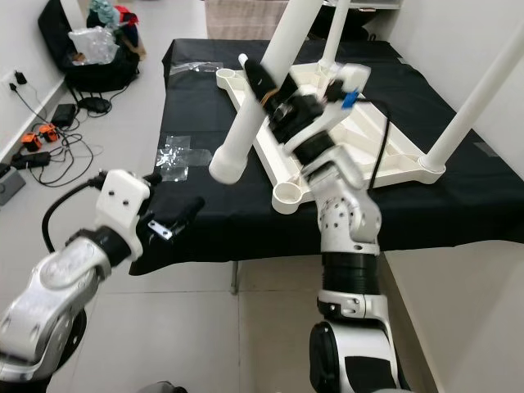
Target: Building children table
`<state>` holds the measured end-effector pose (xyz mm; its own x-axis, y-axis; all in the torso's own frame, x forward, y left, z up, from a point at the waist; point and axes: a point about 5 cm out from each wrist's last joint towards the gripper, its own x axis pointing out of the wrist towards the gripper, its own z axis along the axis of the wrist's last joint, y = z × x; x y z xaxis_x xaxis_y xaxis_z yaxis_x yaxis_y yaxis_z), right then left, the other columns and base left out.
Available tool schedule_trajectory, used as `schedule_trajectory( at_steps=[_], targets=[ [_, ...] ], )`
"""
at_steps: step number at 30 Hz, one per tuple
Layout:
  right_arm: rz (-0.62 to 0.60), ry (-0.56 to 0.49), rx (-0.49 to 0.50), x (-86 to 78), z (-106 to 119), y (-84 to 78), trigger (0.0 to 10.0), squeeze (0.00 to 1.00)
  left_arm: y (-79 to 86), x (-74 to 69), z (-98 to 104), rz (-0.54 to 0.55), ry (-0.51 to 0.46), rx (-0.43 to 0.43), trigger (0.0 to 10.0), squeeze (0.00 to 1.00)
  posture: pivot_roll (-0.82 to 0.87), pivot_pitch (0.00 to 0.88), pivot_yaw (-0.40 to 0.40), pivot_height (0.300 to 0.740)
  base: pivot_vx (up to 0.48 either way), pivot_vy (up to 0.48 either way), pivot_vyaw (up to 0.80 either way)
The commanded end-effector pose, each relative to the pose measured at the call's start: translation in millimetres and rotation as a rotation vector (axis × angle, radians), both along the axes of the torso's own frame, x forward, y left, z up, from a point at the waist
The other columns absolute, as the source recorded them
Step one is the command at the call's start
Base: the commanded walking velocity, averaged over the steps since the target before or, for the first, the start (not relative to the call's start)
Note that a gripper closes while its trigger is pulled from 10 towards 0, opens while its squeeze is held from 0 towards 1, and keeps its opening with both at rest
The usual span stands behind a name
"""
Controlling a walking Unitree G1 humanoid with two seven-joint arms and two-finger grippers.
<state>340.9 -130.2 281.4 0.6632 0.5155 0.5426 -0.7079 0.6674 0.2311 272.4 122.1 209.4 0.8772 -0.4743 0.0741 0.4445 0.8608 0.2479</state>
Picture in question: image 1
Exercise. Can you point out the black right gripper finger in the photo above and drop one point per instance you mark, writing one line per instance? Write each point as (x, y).
(262, 82)

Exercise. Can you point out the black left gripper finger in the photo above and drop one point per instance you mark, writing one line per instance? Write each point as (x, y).
(190, 217)
(155, 178)

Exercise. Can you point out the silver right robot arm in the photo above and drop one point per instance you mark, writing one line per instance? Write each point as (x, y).
(348, 229)

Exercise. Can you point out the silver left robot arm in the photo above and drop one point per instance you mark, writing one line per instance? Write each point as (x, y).
(49, 311)

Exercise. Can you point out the black table cloth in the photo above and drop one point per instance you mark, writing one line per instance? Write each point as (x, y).
(213, 237)

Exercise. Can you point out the beige woven cloth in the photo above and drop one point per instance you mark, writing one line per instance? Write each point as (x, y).
(246, 20)

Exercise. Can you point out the clear plastic wrapper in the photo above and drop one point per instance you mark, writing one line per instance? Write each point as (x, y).
(195, 70)

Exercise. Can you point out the white plastic table top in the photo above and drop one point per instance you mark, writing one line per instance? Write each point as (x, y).
(368, 147)

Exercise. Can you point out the large black bowl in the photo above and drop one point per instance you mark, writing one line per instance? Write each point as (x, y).
(356, 26)

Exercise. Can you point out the black adapter brick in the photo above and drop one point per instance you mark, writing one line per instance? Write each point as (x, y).
(67, 115)

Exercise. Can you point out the orange black device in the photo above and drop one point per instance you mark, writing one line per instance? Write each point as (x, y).
(31, 142)
(48, 135)

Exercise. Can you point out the black power strip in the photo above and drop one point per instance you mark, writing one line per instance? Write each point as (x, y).
(31, 160)

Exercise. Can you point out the grey box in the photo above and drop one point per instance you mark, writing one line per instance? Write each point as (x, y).
(10, 188)

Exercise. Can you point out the clear plastic bag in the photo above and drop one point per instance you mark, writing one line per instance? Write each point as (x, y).
(94, 45)

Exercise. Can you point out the red cloth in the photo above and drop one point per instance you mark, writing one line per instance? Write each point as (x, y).
(128, 15)

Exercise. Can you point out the silver robot left leg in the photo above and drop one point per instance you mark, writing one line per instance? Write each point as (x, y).
(164, 387)

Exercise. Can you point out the teal cloth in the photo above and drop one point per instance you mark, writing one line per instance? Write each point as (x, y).
(105, 11)

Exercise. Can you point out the black chair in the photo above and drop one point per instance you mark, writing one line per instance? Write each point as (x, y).
(49, 33)

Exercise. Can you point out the grey tape patch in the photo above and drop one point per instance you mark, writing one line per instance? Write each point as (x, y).
(487, 148)

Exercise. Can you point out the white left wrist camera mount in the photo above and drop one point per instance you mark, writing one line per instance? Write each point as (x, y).
(123, 205)

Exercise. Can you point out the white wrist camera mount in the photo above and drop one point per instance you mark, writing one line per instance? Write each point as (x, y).
(348, 80)
(123, 205)

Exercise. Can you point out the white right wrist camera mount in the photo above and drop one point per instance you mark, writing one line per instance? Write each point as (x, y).
(348, 80)

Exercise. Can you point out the black wall charger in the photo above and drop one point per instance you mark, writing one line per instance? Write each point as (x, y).
(20, 79)

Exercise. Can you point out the white wall socket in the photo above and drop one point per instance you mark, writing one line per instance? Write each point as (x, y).
(13, 83)

